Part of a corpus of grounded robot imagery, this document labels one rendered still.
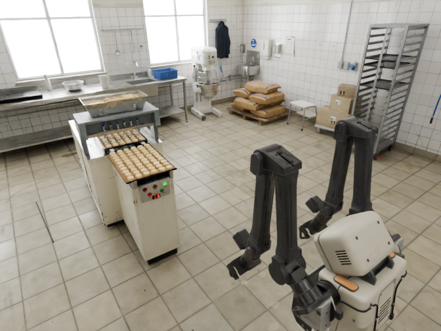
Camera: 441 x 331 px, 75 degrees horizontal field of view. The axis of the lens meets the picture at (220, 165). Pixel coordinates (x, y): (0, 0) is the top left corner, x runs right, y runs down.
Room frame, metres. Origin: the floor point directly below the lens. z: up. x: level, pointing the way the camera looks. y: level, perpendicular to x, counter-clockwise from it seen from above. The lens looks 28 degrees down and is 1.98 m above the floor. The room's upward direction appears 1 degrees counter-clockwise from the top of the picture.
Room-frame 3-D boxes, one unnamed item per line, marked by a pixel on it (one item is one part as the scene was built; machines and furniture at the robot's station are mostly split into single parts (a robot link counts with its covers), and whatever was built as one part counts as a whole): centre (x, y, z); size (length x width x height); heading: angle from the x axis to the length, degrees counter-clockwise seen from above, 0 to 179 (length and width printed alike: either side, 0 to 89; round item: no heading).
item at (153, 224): (2.21, 0.71, 0.45); 0.70 x 0.34 x 0.90; 32
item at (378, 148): (4.18, -2.37, 0.93); 0.64 x 0.51 x 1.78; 128
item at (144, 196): (1.90, 0.52, 0.77); 0.24 x 0.04 x 0.14; 122
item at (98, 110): (2.64, 0.97, 1.25); 0.56 x 0.29 x 0.14; 122
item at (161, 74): (5.82, 1.04, 0.95); 0.40 x 0.30 x 0.14; 128
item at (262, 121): (6.04, -0.83, 0.06); 1.20 x 0.80 x 0.11; 38
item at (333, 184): (1.04, -0.49, 1.40); 0.11 x 0.06 x 0.43; 126
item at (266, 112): (5.81, -1.02, 0.19); 0.72 x 0.42 x 0.15; 130
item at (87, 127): (2.64, 0.97, 1.01); 0.72 x 0.33 x 0.34; 122
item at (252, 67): (6.95, -0.72, 0.93); 0.99 x 0.38 x 1.09; 35
